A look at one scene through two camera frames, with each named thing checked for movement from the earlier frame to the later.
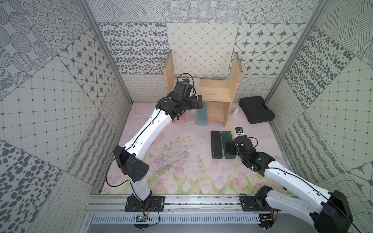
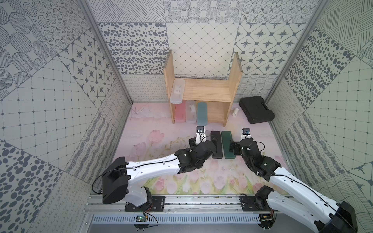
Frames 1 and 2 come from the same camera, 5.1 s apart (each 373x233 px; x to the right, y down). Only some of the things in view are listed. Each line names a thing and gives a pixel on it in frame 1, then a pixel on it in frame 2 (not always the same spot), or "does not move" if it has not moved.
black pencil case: x=216 y=144 does not move
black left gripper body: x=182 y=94 -> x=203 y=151
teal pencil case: x=202 y=114 does not move
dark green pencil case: x=227 y=137 does not move
